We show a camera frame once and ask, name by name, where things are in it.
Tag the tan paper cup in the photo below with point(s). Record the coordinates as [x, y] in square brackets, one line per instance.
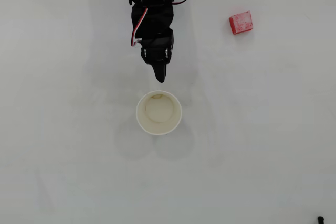
[158, 121]

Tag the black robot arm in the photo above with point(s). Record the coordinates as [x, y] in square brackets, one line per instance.
[152, 22]

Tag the red foam cube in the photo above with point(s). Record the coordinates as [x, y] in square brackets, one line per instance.
[241, 22]

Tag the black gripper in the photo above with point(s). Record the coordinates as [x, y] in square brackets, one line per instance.
[155, 54]

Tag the black stand tip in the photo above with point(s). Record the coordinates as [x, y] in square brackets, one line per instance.
[320, 220]

